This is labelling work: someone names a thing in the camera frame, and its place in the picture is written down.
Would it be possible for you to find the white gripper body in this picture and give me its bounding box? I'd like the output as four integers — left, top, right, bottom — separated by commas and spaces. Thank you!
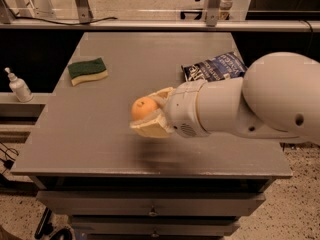
164, 80, 209, 138

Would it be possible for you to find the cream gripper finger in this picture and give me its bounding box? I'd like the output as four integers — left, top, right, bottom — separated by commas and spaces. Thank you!
148, 87, 174, 108
130, 109, 174, 138

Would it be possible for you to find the orange fruit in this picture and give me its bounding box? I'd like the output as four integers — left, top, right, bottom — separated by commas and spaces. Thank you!
131, 97, 159, 120

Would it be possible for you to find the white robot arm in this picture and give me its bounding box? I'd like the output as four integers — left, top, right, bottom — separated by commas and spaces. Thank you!
130, 52, 320, 145

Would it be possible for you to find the green and yellow sponge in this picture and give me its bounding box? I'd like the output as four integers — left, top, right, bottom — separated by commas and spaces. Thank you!
68, 58, 108, 86

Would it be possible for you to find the blue chip bag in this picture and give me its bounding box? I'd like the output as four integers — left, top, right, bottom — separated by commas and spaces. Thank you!
181, 52, 247, 82

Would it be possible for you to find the grey top drawer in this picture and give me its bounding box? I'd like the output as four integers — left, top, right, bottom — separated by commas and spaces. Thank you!
37, 191, 265, 217

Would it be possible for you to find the grey drawer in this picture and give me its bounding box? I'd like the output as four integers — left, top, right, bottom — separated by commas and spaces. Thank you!
70, 216, 239, 237
37, 191, 265, 217

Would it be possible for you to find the grey lower drawer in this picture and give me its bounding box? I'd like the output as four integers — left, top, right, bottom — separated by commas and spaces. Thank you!
70, 216, 239, 237

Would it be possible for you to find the white pump bottle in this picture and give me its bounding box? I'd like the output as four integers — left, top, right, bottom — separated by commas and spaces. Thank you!
5, 67, 33, 103

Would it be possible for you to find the black cable on rail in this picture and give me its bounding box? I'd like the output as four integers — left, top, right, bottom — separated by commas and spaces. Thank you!
9, 10, 118, 26

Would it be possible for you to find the metal frame bracket left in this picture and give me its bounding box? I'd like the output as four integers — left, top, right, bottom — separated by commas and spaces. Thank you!
75, 0, 93, 24

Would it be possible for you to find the metal frame bracket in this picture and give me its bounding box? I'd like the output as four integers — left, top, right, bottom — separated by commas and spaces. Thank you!
75, 0, 93, 24
205, 0, 221, 27

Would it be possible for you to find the metal frame bracket right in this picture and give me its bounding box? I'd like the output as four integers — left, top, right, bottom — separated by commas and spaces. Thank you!
205, 0, 221, 27

